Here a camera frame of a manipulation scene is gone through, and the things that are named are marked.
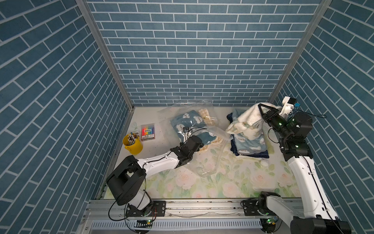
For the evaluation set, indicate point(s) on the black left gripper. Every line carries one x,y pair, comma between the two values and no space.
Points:
197,148

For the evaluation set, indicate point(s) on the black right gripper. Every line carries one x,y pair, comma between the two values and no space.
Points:
271,115

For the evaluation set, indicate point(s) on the teal happy bear blanket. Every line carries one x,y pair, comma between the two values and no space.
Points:
198,128

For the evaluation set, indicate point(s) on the clear plastic vacuum bag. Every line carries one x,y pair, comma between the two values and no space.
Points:
205,162

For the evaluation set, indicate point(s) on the white bear print blanket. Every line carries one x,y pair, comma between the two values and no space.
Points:
249,123

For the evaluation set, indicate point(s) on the navy blue star blanket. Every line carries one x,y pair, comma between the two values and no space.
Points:
242,147

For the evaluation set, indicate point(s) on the light blue bear blanket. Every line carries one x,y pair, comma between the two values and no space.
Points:
246,127

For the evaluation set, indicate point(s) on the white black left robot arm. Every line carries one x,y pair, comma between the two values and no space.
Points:
127,179

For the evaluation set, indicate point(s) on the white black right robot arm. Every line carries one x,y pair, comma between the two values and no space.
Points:
319,216

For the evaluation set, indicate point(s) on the orange checked blanket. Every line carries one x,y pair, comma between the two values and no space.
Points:
208,119

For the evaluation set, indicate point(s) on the highlighter pen pack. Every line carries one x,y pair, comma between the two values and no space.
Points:
147,132

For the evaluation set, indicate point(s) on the yellow pen cup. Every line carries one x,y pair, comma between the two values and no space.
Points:
134,149

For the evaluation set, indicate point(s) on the pencils bundle in cup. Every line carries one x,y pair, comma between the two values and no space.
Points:
131,138

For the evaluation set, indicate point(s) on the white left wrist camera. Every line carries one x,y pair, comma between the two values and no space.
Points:
186,131

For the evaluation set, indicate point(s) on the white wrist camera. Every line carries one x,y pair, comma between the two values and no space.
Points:
186,131
289,105

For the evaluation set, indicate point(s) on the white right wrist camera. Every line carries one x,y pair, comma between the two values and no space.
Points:
289,105

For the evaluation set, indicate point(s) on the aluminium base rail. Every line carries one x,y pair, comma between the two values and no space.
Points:
188,216

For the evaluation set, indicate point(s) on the aluminium corner post right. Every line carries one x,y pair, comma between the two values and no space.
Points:
316,18

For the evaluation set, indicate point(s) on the aluminium corner post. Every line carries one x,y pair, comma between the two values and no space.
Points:
88,16
316,18

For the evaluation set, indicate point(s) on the aluminium corner post left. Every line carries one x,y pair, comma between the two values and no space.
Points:
88,16

